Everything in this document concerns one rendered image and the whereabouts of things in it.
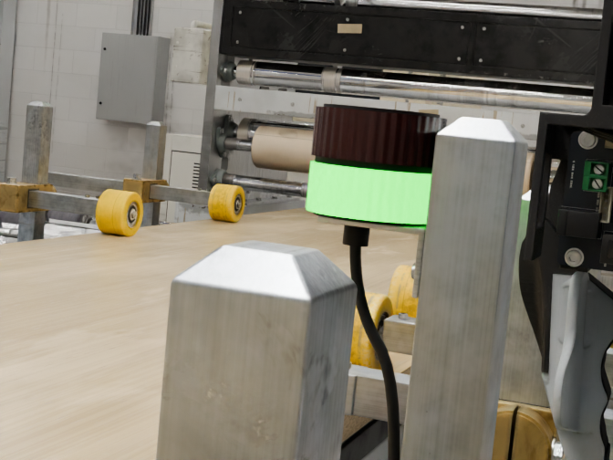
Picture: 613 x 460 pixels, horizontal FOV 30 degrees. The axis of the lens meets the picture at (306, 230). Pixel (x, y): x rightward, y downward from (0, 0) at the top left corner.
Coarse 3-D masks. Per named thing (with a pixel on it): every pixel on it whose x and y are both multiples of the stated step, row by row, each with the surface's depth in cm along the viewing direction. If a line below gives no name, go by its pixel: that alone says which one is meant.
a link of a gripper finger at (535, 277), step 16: (544, 240) 46; (544, 256) 46; (528, 272) 46; (544, 272) 46; (560, 272) 45; (528, 288) 46; (544, 288) 46; (528, 304) 46; (544, 304) 46; (544, 320) 46; (544, 336) 46; (544, 352) 46; (544, 368) 46
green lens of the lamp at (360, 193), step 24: (312, 168) 51; (336, 168) 50; (360, 168) 49; (312, 192) 51; (336, 192) 50; (360, 192) 49; (384, 192) 49; (408, 192) 50; (360, 216) 49; (384, 216) 49; (408, 216) 50
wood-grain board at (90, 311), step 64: (0, 256) 164; (64, 256) 170; (128, 256) 177; (192, 256) 185; (384, 256) 211; (0, 320) 119; (64, 320) 122; (128, 320) 126; (0, 384) 93; (64, 384) 95; (128, 384) 97; (0, 448) 77; (64, 448) 78; (128, 448) 79
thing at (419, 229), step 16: (400, 112) 49; (416, 112) 50; (320, 160) 51; (336, 160) 50; (352, 224) 51; (368, 224) 51; (384, 224) 50; (400, 224) 50; (416, 224) 51; (352, 240) 52; (368, 240) 52; (352, 256) 53; (416, 256) 50; (352, 272) 53; (416, 272) 50; (416, 288) 50; (368, 320) 52; (368, 336) 52; (384, 352) 52; (384, 368) 52
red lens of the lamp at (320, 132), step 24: (336, 120) 50; (360, 120) 49; (384, 120) 49; (408, 120) 49; (432, 120) 50; (312, 144) 52; (336, 144) 50; (360, 144) 49; (384, 144) 49; (408, 144) 49; (432, 144) 50
